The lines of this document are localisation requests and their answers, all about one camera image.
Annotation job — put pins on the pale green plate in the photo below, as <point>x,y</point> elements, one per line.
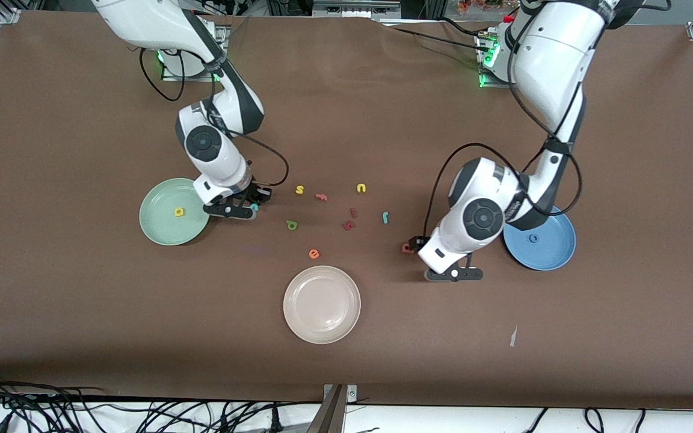
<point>163,225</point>

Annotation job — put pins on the small grey paper scrap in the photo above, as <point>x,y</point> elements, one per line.
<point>513,338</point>

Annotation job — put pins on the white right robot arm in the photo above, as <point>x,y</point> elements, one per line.
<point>160,18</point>

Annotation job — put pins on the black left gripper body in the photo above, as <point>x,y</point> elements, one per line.
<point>420,243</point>

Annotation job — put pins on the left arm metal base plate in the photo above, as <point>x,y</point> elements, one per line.
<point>486,75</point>

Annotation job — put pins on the beige plate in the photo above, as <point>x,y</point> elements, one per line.
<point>322,305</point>

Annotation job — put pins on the orange artificial flowers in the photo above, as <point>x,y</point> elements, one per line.
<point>479,5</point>

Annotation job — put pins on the grey metal table bracket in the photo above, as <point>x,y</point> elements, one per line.
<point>351,394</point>

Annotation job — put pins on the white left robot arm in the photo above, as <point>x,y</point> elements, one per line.
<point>551,60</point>

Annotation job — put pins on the wide dark red foam letter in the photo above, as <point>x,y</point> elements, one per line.
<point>348,225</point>

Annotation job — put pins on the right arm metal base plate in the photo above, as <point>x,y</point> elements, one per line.
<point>169,72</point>

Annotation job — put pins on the blue plate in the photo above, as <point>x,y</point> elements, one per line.
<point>548,249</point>

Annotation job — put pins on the grey box behind table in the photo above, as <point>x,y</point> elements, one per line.
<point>355,7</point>

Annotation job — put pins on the grey metal pole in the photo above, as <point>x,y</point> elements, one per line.
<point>328,416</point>

